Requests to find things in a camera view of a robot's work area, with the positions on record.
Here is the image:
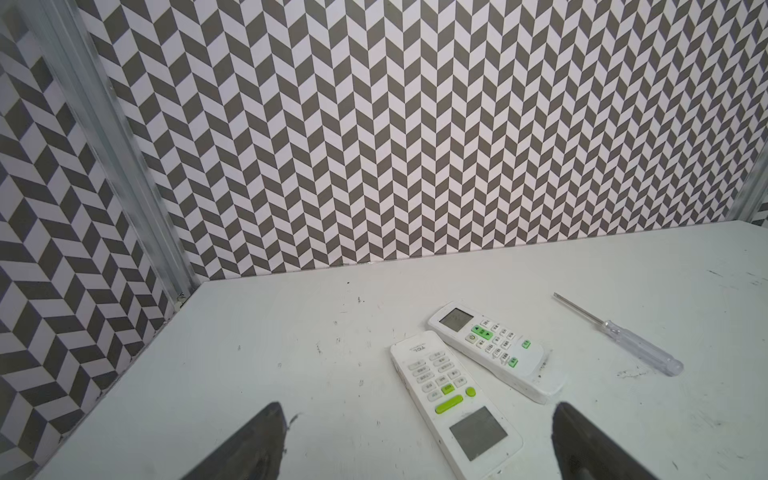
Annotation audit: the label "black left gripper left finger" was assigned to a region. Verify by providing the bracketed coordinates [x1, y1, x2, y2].
[183, 402, 288, 480]

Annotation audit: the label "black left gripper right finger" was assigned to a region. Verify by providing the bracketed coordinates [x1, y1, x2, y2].
[551, 402, 656, 479]

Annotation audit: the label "clear handle screwdriver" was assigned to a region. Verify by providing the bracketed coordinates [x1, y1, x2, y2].
[553, 292, 684, 377]

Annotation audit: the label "white remote green buttons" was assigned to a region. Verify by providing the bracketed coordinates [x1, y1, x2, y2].
[389, 331, 524, 479]

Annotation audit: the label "aluminium corner post right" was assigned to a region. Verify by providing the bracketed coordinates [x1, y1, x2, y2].
[726, 144, 768, 222]

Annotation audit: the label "aluminium corner post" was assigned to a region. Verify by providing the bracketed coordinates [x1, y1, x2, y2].
[14, 1, 199, 308]
[726, 144, 768, 222]

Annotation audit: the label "aluminium corner post left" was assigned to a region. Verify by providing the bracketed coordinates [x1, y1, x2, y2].
[14, 1, 199, 308]

